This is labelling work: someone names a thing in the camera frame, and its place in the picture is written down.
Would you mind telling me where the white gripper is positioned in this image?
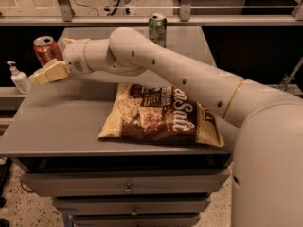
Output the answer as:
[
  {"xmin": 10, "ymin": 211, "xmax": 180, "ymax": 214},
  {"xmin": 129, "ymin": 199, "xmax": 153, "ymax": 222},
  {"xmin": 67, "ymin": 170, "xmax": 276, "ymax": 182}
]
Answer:
[{"xmin": 31, "ymin": 38, "xmax": 92, "ymax": 85}]

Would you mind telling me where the red coke can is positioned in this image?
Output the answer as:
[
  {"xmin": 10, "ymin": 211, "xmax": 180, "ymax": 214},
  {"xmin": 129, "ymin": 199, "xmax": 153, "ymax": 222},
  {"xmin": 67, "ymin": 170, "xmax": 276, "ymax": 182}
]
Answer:
[{"xmin": 33, "ymin": 36, "xmax": 62, "ymax": 65}]

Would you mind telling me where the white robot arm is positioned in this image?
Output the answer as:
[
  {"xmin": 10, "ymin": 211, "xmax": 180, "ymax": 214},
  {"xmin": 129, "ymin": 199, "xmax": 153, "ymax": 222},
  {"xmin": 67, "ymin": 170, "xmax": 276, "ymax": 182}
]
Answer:
[{"xmin": 62, "ymin": 27, "xmax": 303, "ymax": 227}]

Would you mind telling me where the green soda can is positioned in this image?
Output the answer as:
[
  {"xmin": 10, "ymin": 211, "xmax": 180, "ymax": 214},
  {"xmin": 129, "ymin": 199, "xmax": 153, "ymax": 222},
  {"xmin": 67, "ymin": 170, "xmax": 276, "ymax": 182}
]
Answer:
[{"xmin": 149, "ymin": 13, "xmax": 167, "ymax": 47}]

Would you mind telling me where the white pump sanitizer bottle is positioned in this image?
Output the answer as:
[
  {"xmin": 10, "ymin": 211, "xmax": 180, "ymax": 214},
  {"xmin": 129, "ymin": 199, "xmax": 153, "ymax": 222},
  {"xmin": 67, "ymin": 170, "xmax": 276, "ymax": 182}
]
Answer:
[{"xmin": 7, "ymin": 61, "xmax": 31, "ymax": 94}]

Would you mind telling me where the grey drawer cabinet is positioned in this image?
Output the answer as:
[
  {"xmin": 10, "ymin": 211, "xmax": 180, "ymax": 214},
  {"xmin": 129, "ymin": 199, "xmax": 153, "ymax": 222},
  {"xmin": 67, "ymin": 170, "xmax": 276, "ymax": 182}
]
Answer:
[{"xmin": 0, "ymin": 26, "xmax": 249, "ymax": 227}]

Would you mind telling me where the sea salt chips bag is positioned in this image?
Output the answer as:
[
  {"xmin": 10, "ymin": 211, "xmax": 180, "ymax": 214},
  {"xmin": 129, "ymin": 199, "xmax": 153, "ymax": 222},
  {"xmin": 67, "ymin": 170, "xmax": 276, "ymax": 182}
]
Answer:
[{"xmin": 99, "ymin": 83, "xmax": 224, "ymax": 147}]

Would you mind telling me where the black cable on floor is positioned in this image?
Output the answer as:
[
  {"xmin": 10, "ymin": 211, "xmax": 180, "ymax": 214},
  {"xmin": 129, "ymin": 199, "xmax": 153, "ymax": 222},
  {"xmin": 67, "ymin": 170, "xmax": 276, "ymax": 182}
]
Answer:
[{"xmin": 66, "ymin": 0, "xmax": 100, "ymax": 17}]

